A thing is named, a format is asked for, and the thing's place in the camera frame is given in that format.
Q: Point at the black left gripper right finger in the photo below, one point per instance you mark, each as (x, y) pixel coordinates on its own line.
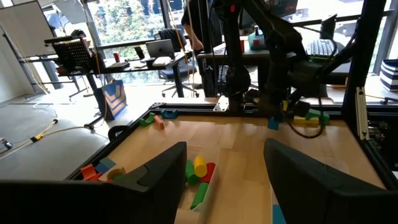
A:
(326, 202)

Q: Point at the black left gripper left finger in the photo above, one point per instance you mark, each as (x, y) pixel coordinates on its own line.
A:
(93, 202)

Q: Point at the blue arch block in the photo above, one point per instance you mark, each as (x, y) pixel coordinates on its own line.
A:
(273, 124)
(164, 115)

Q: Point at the red cylinder block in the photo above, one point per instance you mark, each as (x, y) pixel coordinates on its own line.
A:
(210, 172)

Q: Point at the green cylinder block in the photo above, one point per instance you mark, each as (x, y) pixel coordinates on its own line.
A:
(190, 174)
(199, 196)

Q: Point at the yellow cylinder block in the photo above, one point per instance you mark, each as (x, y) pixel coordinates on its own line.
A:
(200, 166)

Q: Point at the pink block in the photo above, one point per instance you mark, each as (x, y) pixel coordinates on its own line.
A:
(159, 122)

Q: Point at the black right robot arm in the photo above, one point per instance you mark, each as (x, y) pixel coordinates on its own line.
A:
(236, 62)

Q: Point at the yellow rectangular block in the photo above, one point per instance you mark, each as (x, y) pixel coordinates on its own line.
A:
(303, 121)

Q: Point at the red rectangular block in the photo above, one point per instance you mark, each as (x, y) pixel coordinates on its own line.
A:
(88, 172)

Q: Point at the natural wood arch block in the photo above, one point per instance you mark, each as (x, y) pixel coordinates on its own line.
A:
(115, 172)

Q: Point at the teal blue rectangular block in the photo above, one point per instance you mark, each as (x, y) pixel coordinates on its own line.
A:
(108, 162)

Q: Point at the silver mounting plate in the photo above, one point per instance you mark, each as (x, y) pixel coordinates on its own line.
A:
(222, 105)

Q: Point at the teal box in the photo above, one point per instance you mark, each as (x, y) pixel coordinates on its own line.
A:
(256, 42)

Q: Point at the black keyboard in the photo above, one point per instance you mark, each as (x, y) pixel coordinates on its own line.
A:
(321, 48)

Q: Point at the grey side desk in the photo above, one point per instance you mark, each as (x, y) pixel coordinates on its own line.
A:
(211, 56)

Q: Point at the clear plastic bin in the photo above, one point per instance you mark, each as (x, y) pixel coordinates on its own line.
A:
(186, 217)

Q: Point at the green arch block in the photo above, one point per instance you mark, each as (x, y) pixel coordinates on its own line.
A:
(146, 121)

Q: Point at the black standing desk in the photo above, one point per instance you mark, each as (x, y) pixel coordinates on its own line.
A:
(178, 81)

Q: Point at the blue and white bag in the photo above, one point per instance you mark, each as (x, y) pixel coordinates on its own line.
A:
(115, 99)

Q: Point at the blue office chair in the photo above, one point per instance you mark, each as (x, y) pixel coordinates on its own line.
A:
(177, 70)

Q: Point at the striped basket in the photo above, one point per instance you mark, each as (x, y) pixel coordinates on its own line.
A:
(390, 74)

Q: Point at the person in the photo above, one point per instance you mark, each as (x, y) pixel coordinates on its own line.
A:
(194, 18)

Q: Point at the white flat item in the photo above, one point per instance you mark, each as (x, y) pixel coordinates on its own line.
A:
(161, 61)

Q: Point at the grey laptop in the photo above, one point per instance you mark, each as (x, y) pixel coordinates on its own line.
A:
(160, 48)

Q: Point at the red cup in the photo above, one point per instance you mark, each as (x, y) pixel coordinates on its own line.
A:
(116, 57)

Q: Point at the black tablet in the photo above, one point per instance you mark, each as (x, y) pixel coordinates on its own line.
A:
(139, 53)

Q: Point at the black perforated box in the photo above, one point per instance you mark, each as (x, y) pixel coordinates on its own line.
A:
(73, 54)

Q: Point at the whiteboard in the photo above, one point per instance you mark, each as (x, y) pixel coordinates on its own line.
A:
(25, 28)

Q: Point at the silver aluminium rail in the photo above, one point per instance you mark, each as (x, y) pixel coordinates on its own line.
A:
(361, 112)

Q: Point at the black aluminium table frame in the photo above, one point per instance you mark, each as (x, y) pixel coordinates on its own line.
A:
(192, 107)

